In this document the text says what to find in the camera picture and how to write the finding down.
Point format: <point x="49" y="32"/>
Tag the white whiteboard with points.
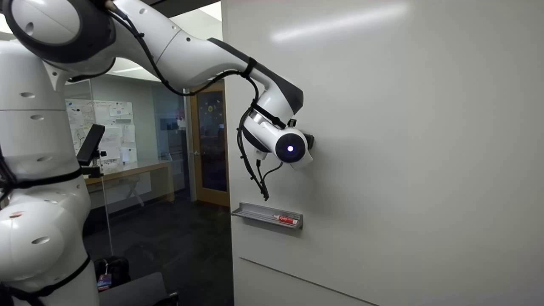
<point x="425" y="170"/>

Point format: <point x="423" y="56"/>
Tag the large white wall poster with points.
<point x="78" y="120"/>

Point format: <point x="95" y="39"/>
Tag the red dry-erase marker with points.
<point x="285" y="219"/>

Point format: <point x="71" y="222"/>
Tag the grey aluminium marker tray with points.
<point x="260" y="214"/>

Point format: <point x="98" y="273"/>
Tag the small white wall poster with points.
<point x="115" y="132"/>

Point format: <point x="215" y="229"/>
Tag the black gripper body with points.
<point x="309" y="139"/>

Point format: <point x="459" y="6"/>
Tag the dark flat panel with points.
<point x="141" y="290"/>

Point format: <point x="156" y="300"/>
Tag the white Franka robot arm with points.
<point x="39" y="238"/>

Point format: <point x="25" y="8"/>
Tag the wooden door with glass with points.
<point x="195" y="158"/>

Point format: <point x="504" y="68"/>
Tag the black phone on mount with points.
<point x="90" y="144"/>

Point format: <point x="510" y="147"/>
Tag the wooden desk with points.
<point x="129" y="170"/>

